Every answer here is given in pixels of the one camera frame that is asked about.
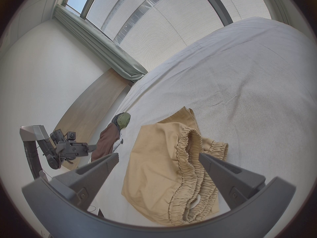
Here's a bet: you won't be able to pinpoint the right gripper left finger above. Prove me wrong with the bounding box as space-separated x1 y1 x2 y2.
51 153 120 209

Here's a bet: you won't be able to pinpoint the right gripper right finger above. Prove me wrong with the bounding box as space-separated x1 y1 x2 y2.
198 152 266 210

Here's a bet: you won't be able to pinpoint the tan drawstring shorts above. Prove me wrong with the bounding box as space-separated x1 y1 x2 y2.
121 106 229 226

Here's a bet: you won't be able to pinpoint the bed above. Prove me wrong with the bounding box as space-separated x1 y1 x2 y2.
53 18 317 229

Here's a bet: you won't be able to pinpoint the brown garment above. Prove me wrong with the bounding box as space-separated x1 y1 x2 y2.
90 125 120 162

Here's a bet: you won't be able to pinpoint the white garment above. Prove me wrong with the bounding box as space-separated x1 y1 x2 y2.
113 137 124 154

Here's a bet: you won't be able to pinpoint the dark grey garment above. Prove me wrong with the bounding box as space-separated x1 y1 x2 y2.
111 114 123 127

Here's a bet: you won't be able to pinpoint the green garment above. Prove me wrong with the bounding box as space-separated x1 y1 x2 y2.
117 112 131 129

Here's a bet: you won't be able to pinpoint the grey-green curtain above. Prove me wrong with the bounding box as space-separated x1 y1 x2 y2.
53 4 148 81
258 0 300 28

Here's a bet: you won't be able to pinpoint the window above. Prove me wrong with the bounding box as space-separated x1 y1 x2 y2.
66 0 273 72

